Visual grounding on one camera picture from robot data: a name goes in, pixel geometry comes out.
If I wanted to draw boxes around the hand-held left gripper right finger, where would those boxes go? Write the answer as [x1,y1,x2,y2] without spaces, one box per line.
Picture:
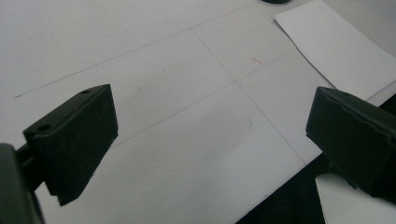
[305,86,396,204]

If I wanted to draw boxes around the white paper sheet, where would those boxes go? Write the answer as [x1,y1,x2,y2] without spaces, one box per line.
[274,0,396,101]

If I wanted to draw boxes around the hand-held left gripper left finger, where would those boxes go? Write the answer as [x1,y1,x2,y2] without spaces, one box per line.
[22,83,120,207]

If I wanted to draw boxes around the large white table cover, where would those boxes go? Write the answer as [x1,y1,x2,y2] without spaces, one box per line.
[0,0,396,224]

